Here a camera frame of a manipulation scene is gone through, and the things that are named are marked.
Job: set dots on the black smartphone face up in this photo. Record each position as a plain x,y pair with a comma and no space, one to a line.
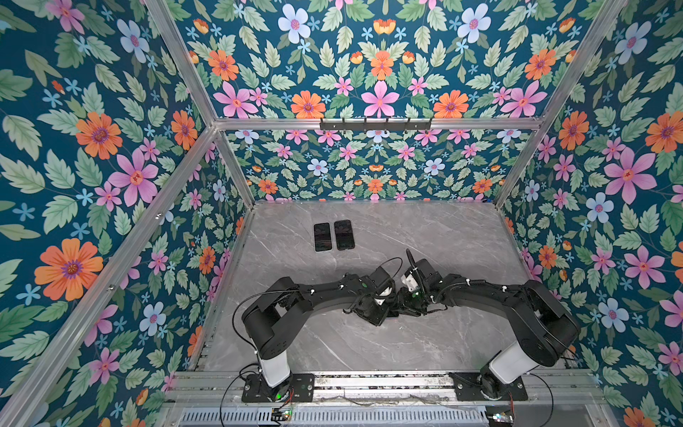
344,235

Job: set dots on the aluminium frame post right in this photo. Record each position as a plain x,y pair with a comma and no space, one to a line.
594,37

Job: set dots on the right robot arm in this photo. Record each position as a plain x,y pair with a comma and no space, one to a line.
542,327

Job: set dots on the white vented cable duct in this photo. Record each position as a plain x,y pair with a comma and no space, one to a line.
333,416

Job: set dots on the aluminium frame post left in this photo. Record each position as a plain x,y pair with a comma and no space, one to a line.
33,391

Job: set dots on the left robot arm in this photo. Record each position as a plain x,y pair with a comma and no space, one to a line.
276,317

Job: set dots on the aluminium front rail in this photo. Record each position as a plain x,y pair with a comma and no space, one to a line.
440,387

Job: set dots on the metal hook rail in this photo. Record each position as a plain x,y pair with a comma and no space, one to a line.
396,125

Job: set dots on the purple edged smartphone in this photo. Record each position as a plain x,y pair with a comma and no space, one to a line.
322,237

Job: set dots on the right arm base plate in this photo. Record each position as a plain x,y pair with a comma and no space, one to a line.
475,386

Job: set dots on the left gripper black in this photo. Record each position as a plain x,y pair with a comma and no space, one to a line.
387,309

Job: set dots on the aluminium frame post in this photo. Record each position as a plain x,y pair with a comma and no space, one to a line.
33,391
594,37

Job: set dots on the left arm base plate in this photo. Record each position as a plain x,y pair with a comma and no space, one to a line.
297,388

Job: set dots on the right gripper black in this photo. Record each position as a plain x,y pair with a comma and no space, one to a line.
404,305

